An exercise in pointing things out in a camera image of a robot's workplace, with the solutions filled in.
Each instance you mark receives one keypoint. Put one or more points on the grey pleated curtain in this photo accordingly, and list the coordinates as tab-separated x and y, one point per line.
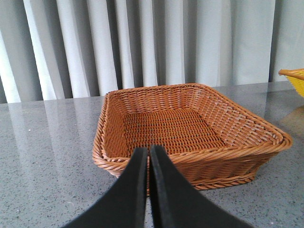
56	49

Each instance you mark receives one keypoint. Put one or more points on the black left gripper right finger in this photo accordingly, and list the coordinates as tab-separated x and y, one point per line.
176	204

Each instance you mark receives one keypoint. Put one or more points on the brown wicker basket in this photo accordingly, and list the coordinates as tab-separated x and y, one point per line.
213	141

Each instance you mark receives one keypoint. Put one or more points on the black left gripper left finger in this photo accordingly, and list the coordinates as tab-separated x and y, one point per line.
123	205

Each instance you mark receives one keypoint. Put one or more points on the yellow woven basket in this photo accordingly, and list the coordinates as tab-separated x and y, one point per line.
296	78

